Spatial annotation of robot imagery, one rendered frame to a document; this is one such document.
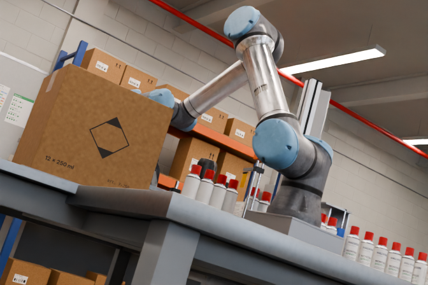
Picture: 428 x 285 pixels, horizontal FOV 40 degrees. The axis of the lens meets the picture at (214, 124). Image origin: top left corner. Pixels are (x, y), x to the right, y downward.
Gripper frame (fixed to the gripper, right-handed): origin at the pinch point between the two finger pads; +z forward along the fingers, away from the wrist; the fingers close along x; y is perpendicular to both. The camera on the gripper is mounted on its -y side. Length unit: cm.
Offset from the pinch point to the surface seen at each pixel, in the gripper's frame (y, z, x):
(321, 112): -17, -17, -62
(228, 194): -1.1, 5.6, -28.1
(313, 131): -16, -11, -58
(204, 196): -2.3, 4.4, -18.1
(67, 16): 432, -175, -101
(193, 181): -1.8, -1.5, -15.4
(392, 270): -1, 50, -94
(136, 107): -42, -26, 15
